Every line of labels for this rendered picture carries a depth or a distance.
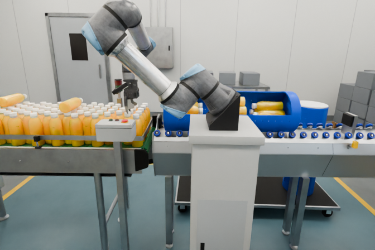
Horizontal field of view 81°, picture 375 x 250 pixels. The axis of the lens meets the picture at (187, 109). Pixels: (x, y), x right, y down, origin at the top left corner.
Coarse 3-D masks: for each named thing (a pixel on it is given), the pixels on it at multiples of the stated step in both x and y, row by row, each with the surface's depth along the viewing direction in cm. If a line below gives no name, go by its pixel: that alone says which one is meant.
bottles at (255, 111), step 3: (249, 111) 162; (252, 111) 160; (255, 111) 159; (258, 111) 158; (261, 111) 151; (264, 111) 150; (267, 111) 150; (270, 111) 150; (273, 111) 150; (276, 111) 150; (279, 111) 151; (282, 111) 151; (255, 114) 151; (258, 114) 151; (261, 114) 150; (264, 114) 149; (267, 114) 149; (270, 114) 149; (273, 114) 149; (276, 114) 149; (279, 114) 149; (282, 114) 149
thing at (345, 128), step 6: (348, 114) 152; (354, 114) 150; (342, 120) 157; (348, 120) 151; (354, 120) 148; (342, 126) 159; (348, 126) 153; (354, 126) 149; (342, 132) 159; (354, 132) 150
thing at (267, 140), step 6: (156, 138) 145; (162, 138) 145; (168, 138) 145; (174, 138) 145; (180, 138) 145; (186, 138) 145; (270, 138) 146; (276, 138) 146; (282, 138) 146; (288, 138) 146; (294, 138) 146; (300, 138) 146; (306, 138) 146; (312, 138) 146; (324, 138) 146; (336, 138) 146
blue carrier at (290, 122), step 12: (252, 96) 160; (264, 96) 159; (276, 96) 159; (288, 96) 142; (204, 108) 165; (288, 108) 154; (300, 108) 138; (168, 120) 139; (180, 120) 139; (252, 120) 139; (264, 120) 139; (276, 120) 139; (288, 120) 139
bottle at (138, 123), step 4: (136, 120) 134; (140, 120) 136; (136, 124) 134; (140, 124) 135; (136, 128) 134; (140, 128) 136; (136, 132) 135; (140, 132) 136; (132, 144) 138; (136, 144) 137; (140, 144) 138
